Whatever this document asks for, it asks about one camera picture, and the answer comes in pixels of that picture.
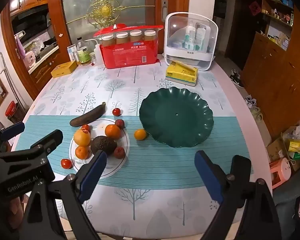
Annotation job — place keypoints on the white round plate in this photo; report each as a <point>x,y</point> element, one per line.
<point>122,142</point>

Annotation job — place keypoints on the gold door ornament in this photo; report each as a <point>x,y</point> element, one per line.
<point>105,10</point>

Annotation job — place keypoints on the small glass jar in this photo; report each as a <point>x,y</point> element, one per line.
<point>92,58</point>

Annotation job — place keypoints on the white shoes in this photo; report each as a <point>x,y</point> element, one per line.
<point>251,101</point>

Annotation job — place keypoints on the pink plastic stool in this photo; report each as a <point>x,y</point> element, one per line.
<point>280,173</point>

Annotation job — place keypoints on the yellow flat box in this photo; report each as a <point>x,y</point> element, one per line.
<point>63,69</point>

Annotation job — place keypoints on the medium orange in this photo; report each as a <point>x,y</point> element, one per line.
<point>112,131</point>

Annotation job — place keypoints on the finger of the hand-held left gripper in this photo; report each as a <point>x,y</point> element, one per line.
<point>12,130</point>
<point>50,141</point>

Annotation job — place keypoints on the small yellow-orange mandarin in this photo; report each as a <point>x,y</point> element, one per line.
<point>140,134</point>

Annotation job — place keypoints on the pink kitchen appliance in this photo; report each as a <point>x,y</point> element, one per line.
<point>28,58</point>

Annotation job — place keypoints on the dark avocado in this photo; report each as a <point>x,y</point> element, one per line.
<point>103,145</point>

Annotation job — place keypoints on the yellow tissue pack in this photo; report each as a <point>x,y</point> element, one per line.
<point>181,76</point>
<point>298,146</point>

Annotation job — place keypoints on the red paper cup package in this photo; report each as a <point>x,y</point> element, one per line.
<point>130,55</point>

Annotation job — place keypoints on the brown wooden cabinet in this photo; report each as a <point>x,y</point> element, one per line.
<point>277,85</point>

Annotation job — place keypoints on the person's left hand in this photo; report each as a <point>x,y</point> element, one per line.
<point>15,210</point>

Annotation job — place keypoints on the red lychee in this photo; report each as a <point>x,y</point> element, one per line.
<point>119,124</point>
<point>119,152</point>

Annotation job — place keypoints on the cardboard box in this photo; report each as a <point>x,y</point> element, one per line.
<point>277,148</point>

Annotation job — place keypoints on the overripe dark banana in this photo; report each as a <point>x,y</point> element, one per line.
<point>88,117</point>

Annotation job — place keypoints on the white squeeze bottle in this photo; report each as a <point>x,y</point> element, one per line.
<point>98,55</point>

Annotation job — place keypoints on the white teal bottle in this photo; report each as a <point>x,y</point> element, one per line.
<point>201,37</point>
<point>190,38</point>

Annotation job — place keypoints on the wooden shelf with items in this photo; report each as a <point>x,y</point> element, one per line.
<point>277,17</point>

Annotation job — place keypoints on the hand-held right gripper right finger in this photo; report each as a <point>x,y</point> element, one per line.
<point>207,173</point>

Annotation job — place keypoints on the white storage box clear lid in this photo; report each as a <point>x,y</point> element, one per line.
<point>190,55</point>

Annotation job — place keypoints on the black shoes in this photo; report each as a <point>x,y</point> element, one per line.
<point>236,78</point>

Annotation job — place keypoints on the dark green scalloped plate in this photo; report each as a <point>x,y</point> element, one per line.
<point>176,120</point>

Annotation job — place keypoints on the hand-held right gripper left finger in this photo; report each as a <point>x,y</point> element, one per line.
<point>92,173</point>

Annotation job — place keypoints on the large yellow-orange orange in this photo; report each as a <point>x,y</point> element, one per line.
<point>82,138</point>

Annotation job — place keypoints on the red cherry tomato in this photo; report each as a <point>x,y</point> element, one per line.
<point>66,163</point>
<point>116,111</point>
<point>85,128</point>

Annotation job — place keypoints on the small orange mandarin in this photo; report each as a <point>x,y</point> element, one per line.
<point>81,152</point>

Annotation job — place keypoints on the green-labelled bottle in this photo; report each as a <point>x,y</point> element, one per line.
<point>83,55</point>

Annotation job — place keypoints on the pale slippers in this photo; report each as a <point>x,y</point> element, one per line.
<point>256,114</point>

